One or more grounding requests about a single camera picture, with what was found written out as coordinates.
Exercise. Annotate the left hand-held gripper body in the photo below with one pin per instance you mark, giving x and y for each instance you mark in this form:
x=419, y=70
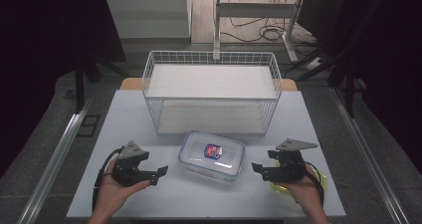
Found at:
x=127, y=171

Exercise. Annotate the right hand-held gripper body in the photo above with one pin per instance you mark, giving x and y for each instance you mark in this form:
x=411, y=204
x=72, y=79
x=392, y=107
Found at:
x=288, y=166

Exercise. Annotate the clear food container blue lid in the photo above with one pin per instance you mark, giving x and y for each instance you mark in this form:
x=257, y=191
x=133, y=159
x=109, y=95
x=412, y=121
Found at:
x=199, y=151

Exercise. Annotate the person's left hand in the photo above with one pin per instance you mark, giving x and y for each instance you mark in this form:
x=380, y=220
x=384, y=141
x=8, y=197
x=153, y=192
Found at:
x=111, y=194

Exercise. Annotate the person's right hand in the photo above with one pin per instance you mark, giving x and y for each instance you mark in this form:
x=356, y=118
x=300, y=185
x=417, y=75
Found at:
x=305, y=192

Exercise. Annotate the wooden table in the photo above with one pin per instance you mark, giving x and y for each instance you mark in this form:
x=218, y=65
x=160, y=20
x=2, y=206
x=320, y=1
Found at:
x=131, y=84

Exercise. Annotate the black stand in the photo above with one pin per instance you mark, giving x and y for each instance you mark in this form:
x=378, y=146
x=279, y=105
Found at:
x=348, y=91
x=79, y=84

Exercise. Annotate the white power strip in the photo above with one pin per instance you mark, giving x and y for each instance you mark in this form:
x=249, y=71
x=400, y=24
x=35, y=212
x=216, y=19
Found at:
x=313, y=64

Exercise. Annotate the dark curtain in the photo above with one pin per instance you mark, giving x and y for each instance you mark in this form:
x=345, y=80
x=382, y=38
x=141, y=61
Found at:
x=40, y=51
x=391, y=51

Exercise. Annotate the white cabinet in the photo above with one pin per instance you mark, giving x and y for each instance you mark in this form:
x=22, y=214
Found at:
x=146, y=13

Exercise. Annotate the black floor frame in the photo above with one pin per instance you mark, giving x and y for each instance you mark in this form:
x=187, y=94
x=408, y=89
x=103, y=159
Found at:
x=79, y=126

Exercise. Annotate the metal rail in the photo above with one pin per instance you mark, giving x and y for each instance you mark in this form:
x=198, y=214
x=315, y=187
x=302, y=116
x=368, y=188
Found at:
x=368, y=154
x=54, y=161

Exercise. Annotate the white metal desk frame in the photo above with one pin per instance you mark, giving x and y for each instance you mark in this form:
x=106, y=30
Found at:
x=255, y=10

